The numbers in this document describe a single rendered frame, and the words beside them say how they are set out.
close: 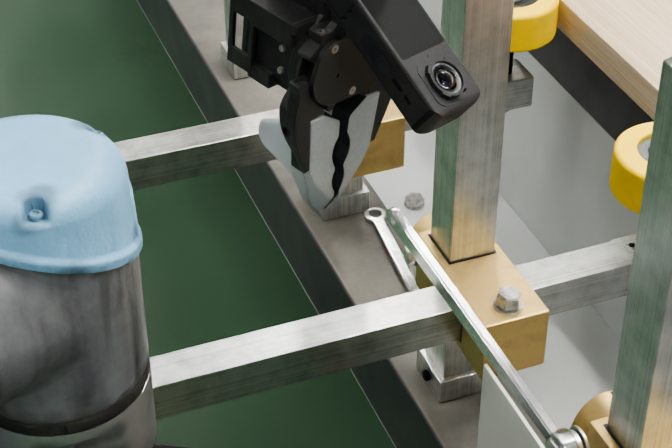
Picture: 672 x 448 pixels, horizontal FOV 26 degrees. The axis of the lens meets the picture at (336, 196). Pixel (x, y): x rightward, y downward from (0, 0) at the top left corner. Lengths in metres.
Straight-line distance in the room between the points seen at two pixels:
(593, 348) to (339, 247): 0.24
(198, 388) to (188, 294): 1.35
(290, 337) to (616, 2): 0.43
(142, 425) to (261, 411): 1.51
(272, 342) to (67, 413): 0.42
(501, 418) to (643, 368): 0.21
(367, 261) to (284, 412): 0.88
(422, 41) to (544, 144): 0.51
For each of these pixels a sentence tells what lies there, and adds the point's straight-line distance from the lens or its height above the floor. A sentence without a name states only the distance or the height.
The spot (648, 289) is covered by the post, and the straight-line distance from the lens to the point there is 0.79.
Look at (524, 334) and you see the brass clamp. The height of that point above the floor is 0.82.
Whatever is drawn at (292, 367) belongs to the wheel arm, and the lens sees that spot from 1.00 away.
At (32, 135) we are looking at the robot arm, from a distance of 0.56.
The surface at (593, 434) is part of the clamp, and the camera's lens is 0.89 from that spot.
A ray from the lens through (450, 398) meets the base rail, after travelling 1.13.
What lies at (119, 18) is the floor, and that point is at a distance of 3.10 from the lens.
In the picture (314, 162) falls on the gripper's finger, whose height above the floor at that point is 0.95.
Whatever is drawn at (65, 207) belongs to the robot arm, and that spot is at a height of 1.18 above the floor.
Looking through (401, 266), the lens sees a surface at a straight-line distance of 1.25.
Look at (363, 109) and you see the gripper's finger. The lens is 0.95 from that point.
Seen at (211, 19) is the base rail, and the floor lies 0.70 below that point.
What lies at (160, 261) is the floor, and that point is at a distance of 2.40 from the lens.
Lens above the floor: 1.48
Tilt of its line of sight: 36 degrees down
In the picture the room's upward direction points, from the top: straight up
